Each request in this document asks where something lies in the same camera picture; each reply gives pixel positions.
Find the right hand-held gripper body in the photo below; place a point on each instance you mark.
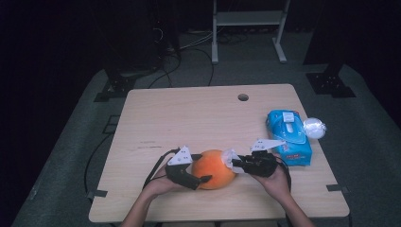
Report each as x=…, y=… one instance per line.
x=263, y=164

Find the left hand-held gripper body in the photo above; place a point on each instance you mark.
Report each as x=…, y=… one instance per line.
x=178, y=160

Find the large round orange fruit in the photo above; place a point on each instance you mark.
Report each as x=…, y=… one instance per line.
x=211, y=171

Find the blue wet wipes pack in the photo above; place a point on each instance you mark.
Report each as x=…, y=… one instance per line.
x=293, y=126

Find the person's right hand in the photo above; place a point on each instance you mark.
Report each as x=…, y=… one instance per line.
x=275, y=186

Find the person's left hand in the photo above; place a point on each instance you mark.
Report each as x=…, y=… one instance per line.
x=160, y=186

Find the clear plastic ball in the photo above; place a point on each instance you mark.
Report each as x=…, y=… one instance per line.
x=314, y=128

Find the black tape strip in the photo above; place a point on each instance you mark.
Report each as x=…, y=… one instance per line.
x=337, y=188
x=97, y=194

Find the black stand base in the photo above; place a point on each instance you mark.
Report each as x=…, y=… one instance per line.
x=118, y=86
x=331, y=85

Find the pale metal stand frame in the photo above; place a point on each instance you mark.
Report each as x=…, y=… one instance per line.
x=247, y=18

